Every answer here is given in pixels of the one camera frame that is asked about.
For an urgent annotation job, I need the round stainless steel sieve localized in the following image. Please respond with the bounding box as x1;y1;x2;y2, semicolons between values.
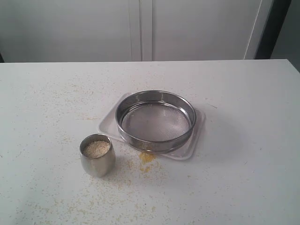
115;90;197;154

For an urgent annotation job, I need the stainless steel cup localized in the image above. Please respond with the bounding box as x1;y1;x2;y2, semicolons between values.
79;134;116;177

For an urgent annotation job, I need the white plastic tray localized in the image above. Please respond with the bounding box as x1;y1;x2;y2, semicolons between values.
97;92;206;160

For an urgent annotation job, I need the spilled yellow millet pile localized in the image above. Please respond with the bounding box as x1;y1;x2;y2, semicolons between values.
139;153;156;173

